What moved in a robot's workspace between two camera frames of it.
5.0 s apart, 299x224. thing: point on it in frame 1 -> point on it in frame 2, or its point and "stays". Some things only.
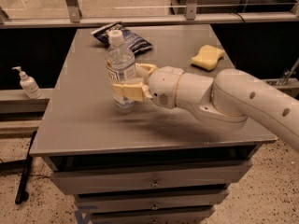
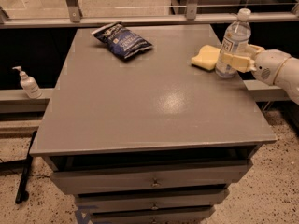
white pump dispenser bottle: [29, 84] stays
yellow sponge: [207, 57] stays
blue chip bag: [134, 40] stays
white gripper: [163, 86] -> [267, 66]
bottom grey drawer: [163, 216] stays
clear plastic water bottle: [121, 67] -> [237, 38]
